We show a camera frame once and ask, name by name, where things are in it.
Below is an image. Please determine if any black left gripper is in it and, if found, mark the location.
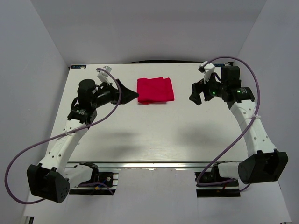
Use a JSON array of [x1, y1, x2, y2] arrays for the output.
[[91, 79, 139, 109]]

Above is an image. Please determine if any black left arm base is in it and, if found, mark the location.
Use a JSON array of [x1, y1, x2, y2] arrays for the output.
[[69, 162, 119, 196]]

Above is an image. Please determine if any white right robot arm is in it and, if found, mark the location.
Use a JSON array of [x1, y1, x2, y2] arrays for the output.
[[189, 63, 288, 186]]

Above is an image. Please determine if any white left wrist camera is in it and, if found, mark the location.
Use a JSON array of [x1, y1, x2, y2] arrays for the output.
[[96, 65, 112, 87]]

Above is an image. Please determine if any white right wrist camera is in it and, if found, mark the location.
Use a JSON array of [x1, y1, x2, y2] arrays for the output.
[[198, 61, 215, 83]]

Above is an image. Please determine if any red t shirt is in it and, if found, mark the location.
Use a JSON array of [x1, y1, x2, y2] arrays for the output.
[[137, 77, 175, 105]]

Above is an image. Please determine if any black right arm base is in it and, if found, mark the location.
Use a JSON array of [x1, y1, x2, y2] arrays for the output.
[[196, 172, 241, 198]]

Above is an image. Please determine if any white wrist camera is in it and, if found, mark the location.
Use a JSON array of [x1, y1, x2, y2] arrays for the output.
[[96, 65, 112, 87], [198, 61, 215, 83]]

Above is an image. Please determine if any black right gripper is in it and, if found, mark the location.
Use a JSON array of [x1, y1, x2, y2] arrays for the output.
[[189, 71, 226, 106]]

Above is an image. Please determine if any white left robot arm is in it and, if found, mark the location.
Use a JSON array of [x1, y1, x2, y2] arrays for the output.
[[27, 79, 139, 203]]

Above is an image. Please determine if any blue corner sticker left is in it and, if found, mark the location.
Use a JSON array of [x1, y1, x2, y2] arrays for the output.
[[70, 65, 86, 69]]

